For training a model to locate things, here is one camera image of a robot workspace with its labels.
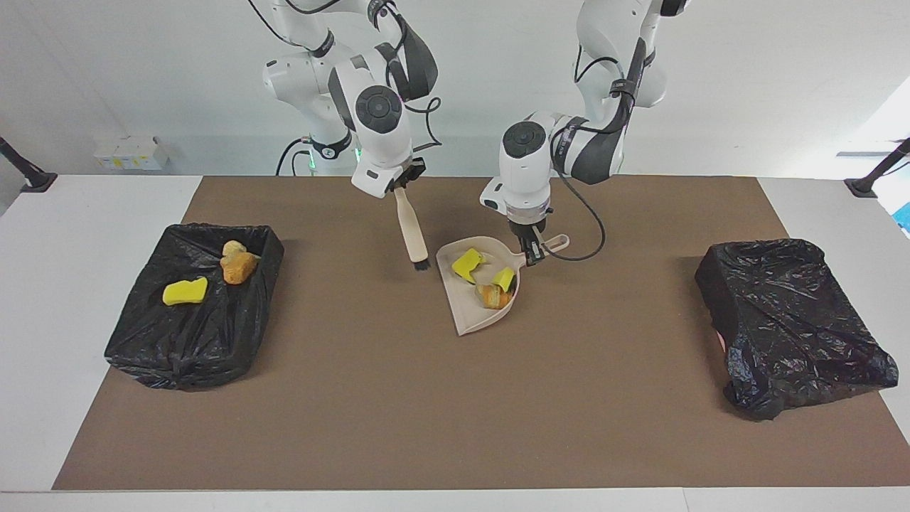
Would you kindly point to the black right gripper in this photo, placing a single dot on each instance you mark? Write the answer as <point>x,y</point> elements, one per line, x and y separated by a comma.
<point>403,182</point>

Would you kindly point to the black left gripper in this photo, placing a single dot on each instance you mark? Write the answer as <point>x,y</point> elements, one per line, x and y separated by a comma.
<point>527,226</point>

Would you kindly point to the yellow sponge piece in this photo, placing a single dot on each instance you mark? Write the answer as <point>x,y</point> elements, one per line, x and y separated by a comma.
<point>185,291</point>
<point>467,264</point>
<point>505,279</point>

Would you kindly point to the beige hand brush black bristles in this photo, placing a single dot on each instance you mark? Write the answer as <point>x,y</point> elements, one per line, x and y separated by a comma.
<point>414,235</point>

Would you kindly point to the striped orange croissant piece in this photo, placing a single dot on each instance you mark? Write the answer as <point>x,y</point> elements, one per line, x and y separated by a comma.
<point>492,296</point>

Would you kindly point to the beige plastic dustpan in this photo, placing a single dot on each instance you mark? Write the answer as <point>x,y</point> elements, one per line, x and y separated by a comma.
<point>473,316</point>

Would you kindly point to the crusty bread chunk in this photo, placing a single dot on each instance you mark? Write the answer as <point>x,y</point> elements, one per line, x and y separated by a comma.
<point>233,248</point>

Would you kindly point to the brown bread roll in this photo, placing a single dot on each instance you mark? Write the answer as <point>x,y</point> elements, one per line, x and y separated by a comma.
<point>238,269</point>

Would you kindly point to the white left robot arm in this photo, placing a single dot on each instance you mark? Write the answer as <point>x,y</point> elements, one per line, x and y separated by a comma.
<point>526,171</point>

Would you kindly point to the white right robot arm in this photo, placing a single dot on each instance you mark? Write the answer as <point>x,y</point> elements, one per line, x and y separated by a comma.
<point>384,142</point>

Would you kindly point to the black bag-lined trash bin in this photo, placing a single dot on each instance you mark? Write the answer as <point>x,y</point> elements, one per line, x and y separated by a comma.
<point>192,334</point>
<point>789,327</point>

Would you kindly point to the brown table mat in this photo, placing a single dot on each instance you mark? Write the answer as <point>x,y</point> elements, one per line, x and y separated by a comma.
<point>426,441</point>

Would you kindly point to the blue plastic item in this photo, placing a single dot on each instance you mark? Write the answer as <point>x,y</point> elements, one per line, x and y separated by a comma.
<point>905,217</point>

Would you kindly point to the white wall box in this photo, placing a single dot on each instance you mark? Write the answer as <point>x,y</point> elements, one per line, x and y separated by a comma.
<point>131,153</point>

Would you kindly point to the black camera stand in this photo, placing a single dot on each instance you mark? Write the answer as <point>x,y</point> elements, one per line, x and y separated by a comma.
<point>864,187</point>
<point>35,182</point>

